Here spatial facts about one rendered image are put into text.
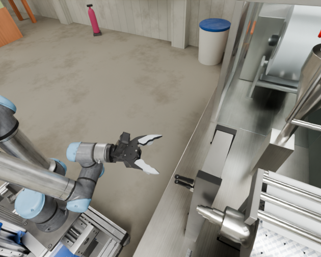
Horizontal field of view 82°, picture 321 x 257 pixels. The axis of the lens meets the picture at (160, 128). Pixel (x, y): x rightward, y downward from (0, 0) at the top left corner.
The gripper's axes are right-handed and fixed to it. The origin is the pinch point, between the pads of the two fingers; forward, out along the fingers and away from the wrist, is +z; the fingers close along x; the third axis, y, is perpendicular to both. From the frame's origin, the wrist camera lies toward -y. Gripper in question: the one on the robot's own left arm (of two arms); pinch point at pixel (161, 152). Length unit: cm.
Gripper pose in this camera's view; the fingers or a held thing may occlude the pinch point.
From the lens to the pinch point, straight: 66.8
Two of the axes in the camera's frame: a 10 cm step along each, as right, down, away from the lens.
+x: -0.7, 8.3, -5.5
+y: 0.6, 5.5, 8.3
